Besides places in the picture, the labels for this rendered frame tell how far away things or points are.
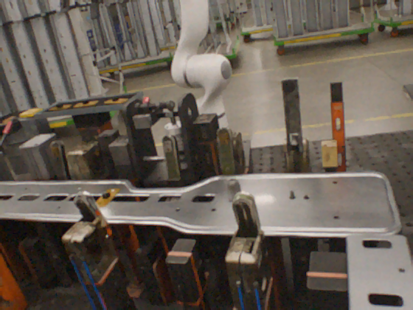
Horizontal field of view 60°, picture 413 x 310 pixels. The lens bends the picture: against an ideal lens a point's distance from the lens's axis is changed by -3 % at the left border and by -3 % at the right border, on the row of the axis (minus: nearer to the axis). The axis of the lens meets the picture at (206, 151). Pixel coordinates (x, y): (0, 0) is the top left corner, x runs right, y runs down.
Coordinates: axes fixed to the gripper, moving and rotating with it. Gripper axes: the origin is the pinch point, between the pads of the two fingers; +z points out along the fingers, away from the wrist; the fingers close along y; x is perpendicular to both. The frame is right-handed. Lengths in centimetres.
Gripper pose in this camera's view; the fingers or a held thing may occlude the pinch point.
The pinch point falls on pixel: (80, 11)
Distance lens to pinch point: 104.6
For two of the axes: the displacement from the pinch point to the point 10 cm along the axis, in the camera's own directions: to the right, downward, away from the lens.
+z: -0.1, 9.9, 1.3
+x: 8.2, 0.8, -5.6
